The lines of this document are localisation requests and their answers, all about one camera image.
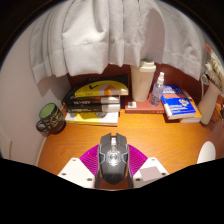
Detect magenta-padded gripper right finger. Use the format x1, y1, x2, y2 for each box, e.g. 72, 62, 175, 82
127, 143, 170, 189

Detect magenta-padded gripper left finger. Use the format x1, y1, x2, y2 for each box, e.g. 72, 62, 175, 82
57, 143, 101, 189

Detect grey black computer mouse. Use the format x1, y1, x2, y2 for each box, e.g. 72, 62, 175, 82
97, 132, 130, 186

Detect round white yellow mouse pad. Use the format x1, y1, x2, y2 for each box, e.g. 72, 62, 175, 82
196, 140, 217, 165

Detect white yellow book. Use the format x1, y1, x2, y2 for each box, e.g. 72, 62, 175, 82
64, 111, 120, 127

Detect dark mug green inside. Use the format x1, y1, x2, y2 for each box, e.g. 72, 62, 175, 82
35, 102, 67, 134

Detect red-brown book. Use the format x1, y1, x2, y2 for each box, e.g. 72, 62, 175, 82
124, 93, 166, 115

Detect black book white edge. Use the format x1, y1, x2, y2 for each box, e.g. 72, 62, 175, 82
65, 103, 121, 114
63, 95, 121, 107

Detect orange book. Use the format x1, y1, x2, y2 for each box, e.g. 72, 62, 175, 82
179, 89, 203, 124

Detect blue book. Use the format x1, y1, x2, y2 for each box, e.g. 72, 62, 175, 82
161, 84, 198, 121

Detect clear spray bottle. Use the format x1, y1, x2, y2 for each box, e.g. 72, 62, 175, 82
149, 71, 166, 108

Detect yellow black book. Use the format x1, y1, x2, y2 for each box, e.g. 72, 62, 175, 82
62, 73, 130, 101

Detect white jug vase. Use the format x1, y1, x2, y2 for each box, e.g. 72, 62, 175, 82
197, 73, 223, 126

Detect cream tumbler with lid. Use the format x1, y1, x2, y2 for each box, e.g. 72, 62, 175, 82
129, 59, 157, 103

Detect white curtain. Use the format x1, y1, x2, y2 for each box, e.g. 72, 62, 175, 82
29, 0, 206, 84

